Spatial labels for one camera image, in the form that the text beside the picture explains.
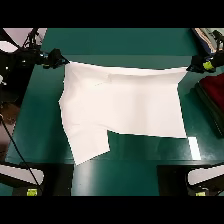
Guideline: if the dark blue garment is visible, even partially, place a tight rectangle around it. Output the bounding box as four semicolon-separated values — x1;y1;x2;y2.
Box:
190;27;216;56

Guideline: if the pale striped garment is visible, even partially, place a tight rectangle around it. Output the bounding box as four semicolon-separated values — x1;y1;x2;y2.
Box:
194;27;219;52

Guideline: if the black cable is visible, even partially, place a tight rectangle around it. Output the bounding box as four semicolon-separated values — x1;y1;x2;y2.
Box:
0;114;44;194

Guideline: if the white T-shirt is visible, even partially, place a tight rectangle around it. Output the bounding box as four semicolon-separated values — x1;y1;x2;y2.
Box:
58;60;190;167

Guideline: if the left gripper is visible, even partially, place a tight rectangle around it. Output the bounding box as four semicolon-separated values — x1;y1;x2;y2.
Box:
42;48;71;70

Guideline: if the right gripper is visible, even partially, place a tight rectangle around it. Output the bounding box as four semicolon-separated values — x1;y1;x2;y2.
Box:
186;54;216;74

